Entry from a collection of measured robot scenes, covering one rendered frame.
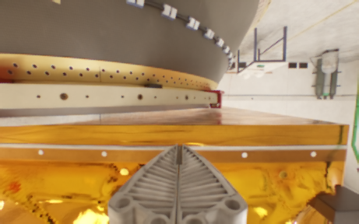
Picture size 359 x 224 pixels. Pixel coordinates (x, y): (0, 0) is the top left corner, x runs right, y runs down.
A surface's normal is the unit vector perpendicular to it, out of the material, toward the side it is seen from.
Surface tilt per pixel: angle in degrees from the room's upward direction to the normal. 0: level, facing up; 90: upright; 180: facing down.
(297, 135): 90
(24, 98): 90
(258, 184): 127
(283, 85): 90
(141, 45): 62
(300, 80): 90
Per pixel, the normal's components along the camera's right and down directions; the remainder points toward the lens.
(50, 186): -0.07, -0.62
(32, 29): 0.30, 0.54
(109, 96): 0.48, 0.07
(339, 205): 0.00, -1.00
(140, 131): -0.02, 0.09
